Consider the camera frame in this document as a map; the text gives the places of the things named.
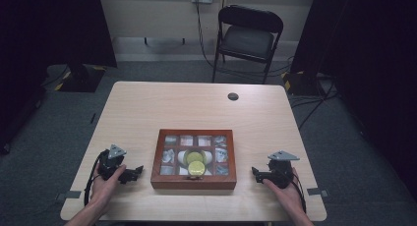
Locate person's left hand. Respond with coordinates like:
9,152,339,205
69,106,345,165
89,165,127,210

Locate black curtain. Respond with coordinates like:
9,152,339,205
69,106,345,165
0,0,118,155
289,0,417,200

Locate person's right hand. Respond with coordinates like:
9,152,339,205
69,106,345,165
263,168,306,217

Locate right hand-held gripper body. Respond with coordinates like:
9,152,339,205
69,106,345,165
267,149,300,190

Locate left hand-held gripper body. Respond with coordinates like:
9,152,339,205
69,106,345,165
96,143,129,181

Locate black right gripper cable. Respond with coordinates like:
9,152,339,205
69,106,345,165
290,173,308,214

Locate grey tape strip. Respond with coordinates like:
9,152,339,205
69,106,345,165
55,190,83,201
307,188,329,198

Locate black floor cables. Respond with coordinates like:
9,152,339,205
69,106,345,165
289,78,340,131

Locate wooden box with glass lid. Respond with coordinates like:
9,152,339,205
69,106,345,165
150,128,238,191

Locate black stand base yellow tape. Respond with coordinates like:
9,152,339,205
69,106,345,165
280,70,328,97
53,63,107,93

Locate black folding chair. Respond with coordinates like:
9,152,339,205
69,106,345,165
211,4,284,85

